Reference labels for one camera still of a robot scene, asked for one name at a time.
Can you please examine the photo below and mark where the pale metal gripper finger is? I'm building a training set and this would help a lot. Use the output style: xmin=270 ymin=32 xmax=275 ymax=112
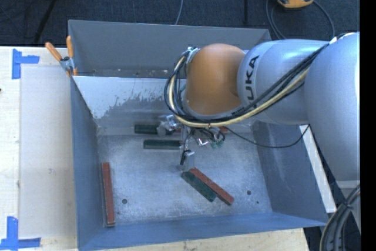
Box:
xmin=177 ymin=150 xmax=196 ymax=172
xmin=157 ymin=115 xmax=178 ymax=136

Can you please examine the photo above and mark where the dark green flat block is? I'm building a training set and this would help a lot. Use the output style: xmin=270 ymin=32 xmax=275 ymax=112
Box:
xmin=134 ymin=123 xmax=161 ymax=135
xmin=143 ymin=139 xmax=182 ymax=150
xmin=180 ymin=171 xmax=217 ymax=203

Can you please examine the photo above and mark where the grey metal bin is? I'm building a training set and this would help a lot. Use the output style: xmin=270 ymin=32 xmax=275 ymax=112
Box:
xmin=68 ymin=19 xmax=330 ymax=251

